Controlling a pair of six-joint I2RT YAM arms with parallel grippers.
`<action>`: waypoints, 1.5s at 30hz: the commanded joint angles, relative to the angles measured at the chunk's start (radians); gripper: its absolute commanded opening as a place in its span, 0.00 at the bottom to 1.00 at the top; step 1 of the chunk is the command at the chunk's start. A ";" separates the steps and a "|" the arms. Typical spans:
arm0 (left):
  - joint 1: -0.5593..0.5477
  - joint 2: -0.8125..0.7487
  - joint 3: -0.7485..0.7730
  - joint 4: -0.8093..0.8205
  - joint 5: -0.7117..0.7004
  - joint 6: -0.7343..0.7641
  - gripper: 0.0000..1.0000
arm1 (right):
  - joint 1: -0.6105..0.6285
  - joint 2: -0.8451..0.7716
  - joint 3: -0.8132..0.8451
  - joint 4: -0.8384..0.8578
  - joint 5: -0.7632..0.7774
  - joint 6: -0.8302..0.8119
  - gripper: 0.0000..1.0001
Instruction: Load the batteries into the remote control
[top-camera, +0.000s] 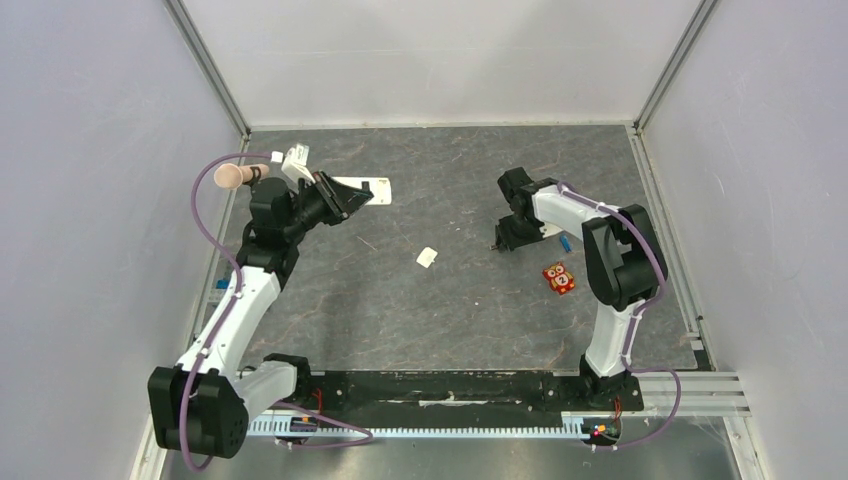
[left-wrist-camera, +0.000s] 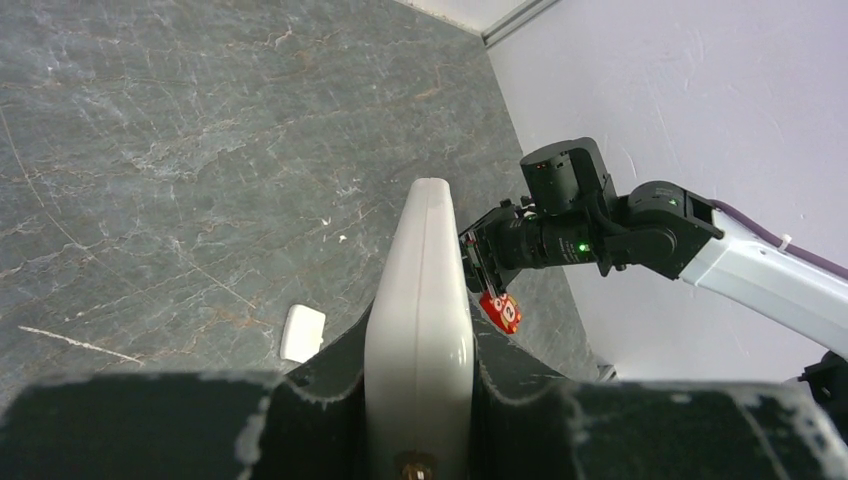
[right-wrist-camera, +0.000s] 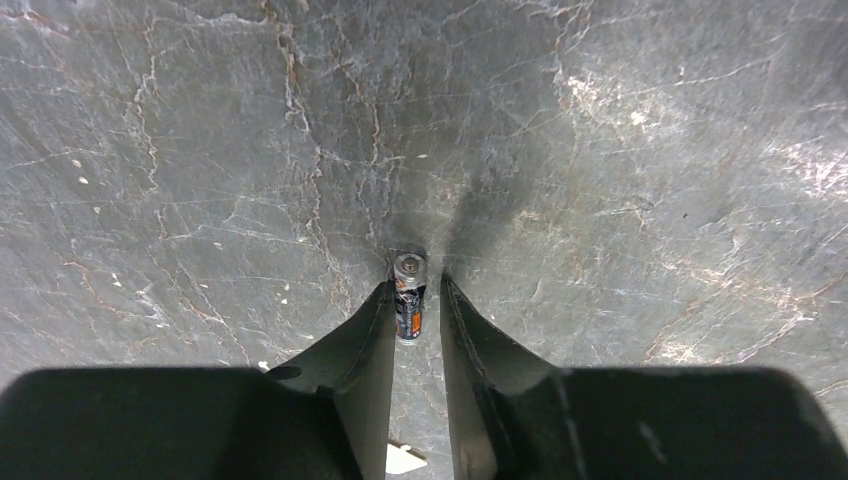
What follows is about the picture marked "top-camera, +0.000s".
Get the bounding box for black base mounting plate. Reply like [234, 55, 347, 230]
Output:
[273, 370, 644, 429]

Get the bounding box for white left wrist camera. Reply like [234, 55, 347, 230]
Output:
[270, 143, 314, 185]

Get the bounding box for white battery cover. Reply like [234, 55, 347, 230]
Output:
[416, 247, 438, 268]

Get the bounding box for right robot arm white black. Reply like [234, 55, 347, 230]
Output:
[493, 167, 668, 408]

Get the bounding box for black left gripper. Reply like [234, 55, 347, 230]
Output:
[282, 169, 373, 241]

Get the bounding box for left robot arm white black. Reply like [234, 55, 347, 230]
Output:
[147, 171, 376, 471]

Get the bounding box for red owl number block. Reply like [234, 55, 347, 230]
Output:
[543, 263, 575, 295]

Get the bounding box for white remote control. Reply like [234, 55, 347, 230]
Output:
[334, 176, 392, 206]

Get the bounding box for blue AAA battery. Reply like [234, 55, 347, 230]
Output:
[559, 235, 572, 253]

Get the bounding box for white cable duct strip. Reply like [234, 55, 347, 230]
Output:
[246, 412, 590, 440]

